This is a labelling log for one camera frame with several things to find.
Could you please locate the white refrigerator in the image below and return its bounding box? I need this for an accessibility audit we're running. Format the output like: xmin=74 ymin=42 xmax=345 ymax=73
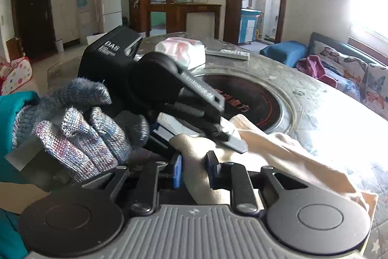
xmin=99 ymin=0 xmax=123 ymax=34

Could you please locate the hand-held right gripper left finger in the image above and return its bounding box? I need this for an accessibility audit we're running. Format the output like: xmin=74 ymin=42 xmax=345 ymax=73
xmin=81 ymin=153 xmax=182 ymax=215

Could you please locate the polka dot cushion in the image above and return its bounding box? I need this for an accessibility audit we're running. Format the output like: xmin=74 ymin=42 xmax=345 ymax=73
xmin=0 ymin=57 xmax=33 ymax=96

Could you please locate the grey quilted star tablecloth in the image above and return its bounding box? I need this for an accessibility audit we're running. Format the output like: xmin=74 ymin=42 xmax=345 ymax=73
xmin=47 ymin=31 xmax=388 ymax=259

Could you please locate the dark wooden door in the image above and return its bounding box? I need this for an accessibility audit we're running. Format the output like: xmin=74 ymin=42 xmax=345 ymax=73
xmin=10 ymin=0 xmax=57 ymax=61

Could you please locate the white pink tissue pack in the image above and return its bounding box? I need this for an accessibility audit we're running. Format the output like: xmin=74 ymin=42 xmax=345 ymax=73
xmin=154 ymin=37 xmax=206 ymax=70

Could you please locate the blue cabinet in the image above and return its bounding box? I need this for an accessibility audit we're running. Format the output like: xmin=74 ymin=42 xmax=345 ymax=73
xmin=238 ymin=8 xmax=261 ymax=45

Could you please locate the grey remote control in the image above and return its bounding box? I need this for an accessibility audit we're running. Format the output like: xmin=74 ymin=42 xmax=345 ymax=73
xmin=205 ymin=47 xmax=251 ymax=61

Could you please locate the cream garment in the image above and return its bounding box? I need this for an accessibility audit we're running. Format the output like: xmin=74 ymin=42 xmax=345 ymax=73
xmin=168 ymin=113 xmax=379 ymax=218

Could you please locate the round black induction cooker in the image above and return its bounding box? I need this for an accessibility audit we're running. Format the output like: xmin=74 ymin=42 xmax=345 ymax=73
xmin=182 ymin=72 xmax=293 ymax=141

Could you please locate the blue sofa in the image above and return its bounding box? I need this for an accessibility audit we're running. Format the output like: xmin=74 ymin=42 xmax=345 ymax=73
xmin=259 ymin=31 xmax=388 ymax=121

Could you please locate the dark wooden counter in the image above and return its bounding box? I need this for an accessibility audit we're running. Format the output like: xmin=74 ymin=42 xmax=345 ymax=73
xmin=146 ymin=2 xmax=223 ymax=39

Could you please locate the white water dispenser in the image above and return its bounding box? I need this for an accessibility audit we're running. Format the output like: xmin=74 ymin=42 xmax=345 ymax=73
xmin=76 ymin=0 xmax=94 ymax=41

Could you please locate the person's left forearm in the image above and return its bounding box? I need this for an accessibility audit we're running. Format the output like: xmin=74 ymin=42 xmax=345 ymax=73
xmin=0 ymin=91 xmax=41 ymax=162

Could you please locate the magenta garment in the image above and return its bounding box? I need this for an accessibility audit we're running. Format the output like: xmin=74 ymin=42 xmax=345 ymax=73
xmin=295 ymin=55 xmax=338 ymax=89

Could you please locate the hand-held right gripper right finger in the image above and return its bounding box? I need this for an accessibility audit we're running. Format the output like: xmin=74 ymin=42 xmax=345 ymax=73
xmin=207 ymin=150 xmax=316 ymax=215

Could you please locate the person's teal jacket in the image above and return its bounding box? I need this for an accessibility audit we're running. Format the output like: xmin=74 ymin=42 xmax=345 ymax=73
xmin=0 ymin=209 xmax=29 ymax=259

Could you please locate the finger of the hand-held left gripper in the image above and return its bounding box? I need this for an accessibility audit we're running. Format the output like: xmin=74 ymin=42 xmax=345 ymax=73
xmin=170 ymin=101 xmax=235 ymax=141
xmin=151 ymin=113 xmax=249 ymax=154

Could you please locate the person's left hand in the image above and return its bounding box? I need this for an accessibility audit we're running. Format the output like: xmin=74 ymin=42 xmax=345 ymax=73
xmin=12 ymin=78 xmax=150 ymax=184

